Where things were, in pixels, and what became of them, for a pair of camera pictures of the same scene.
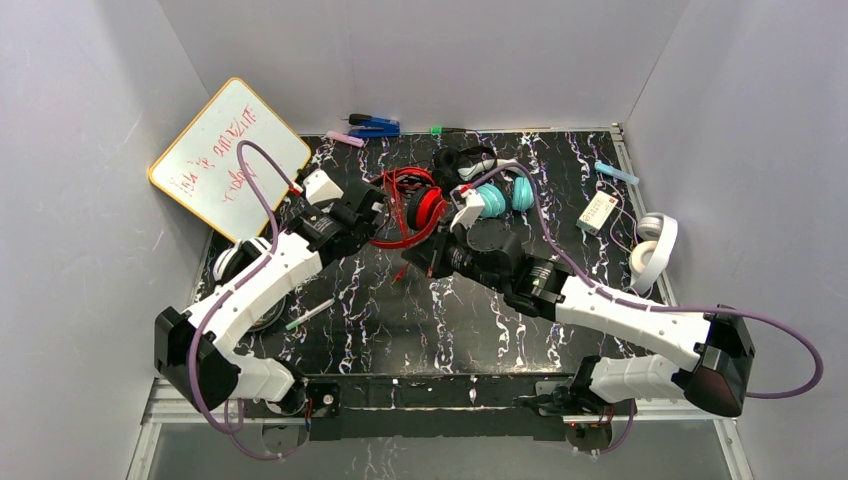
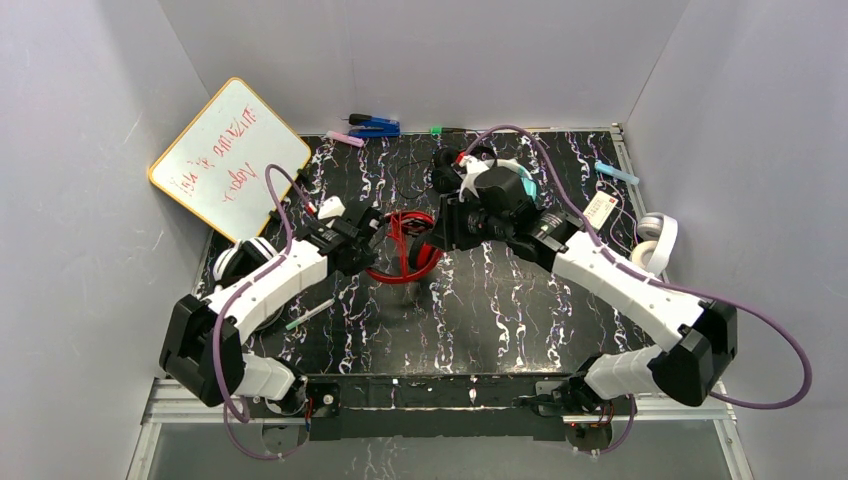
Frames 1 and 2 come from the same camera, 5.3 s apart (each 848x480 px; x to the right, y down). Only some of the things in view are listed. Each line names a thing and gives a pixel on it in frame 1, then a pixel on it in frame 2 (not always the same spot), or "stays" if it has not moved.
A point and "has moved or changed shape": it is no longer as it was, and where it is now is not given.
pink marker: x=354 y=141 stays
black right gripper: x=432 y=254 -> x=444 y=225
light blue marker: x=616 y=172 stays
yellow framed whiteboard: x=199 y=171 stays
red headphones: x=417 y=209 has moved or changed shape
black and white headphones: x=238 y=257 stays
